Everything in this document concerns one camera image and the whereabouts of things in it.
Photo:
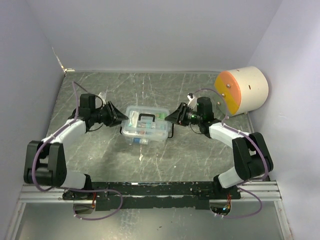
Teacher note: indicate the aluminium frame rail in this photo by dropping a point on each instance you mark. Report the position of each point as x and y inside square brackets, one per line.
[264, 190]

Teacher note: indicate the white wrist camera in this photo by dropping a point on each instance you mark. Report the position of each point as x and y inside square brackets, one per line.
[192, 101]
[103, 95]

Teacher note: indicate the white teal swab packet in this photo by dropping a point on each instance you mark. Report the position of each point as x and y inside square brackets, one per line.
[133, 118]

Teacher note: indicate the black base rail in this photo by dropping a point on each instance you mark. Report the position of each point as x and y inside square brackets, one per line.
[149, 195]

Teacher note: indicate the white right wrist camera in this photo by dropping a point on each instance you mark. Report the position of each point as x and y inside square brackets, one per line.
[192, 101]

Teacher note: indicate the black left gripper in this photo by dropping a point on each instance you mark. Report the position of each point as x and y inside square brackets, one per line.
[114, 116]

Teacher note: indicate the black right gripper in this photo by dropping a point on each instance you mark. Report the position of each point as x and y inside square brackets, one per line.
[178, 116]

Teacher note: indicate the clear plastic medicine box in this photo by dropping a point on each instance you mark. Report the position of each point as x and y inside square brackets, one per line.
[148, 127]

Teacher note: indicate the cream cylinder orange face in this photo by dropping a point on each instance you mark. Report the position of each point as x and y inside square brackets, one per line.
[244, 89]

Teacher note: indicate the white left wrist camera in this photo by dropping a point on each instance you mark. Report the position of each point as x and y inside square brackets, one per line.
[103, 95]

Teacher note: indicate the clear box lid black handle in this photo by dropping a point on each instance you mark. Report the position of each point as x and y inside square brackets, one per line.
[146, 110]

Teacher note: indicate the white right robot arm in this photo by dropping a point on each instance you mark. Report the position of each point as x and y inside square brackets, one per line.
[251, 156]

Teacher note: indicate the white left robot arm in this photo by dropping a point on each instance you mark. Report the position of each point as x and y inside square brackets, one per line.
[45, 160]

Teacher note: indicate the green white medicine box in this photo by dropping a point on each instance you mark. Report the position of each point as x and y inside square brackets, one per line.
[161, 115]

